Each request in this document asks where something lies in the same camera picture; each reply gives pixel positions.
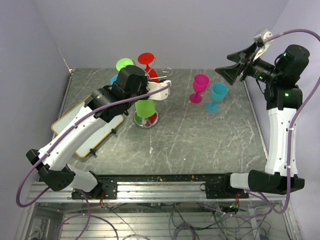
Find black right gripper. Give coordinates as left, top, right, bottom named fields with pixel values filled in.
left=215, top=42, right=281, bottom=85

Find green plastic wine glass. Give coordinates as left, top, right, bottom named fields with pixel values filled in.
left=135, top=99, right=156, bottom=118

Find blue plastic wine glass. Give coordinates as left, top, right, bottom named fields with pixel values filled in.
left=110, top=74, right=118, bottom=85

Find teal plastic wine glass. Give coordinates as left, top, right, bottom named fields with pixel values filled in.
left=205, top=83, right=228, bottom=113

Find light green wine glass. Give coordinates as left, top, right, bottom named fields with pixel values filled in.
left=115, top=57, right=136, bottom=72

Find red plastic wine glass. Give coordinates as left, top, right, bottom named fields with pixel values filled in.
left=137, top=52, right=160, bottom=83

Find pink plastic wine glass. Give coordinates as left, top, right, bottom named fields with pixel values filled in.
left=189, top=73, right=210, bottom=104

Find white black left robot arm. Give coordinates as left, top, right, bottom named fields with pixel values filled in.
left=35, top=65, right=148, bottom=199

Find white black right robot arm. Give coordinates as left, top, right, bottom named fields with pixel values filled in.
left=215, top=43, right=310, bottom=198

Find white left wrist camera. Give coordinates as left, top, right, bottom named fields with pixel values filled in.
left=146, top=80, right=172, bottom=101

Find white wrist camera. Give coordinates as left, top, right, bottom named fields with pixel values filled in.
left=253, top=28, right=273, bottom=61
left=146, top=80, right=172, bottom=101

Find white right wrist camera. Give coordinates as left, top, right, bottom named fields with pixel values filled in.
left=253, top=28, right=273, bottom=61

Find white board yellow frame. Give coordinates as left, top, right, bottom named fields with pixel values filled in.
left=51, top=100, right=124, bottom=160

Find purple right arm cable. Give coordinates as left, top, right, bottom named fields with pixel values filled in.
left=264, top=28, right=320, bottom=218

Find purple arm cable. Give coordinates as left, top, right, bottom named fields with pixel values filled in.
left=15, top=83, right=172, bottom=240
left=264, top=28, right=320, bottom=218

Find aluminium rail frame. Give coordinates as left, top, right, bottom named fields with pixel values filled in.
left=27, top=149, right=293, bottom=240

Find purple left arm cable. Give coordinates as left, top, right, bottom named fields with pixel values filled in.
left=15, top=83, right=172, bottom=240

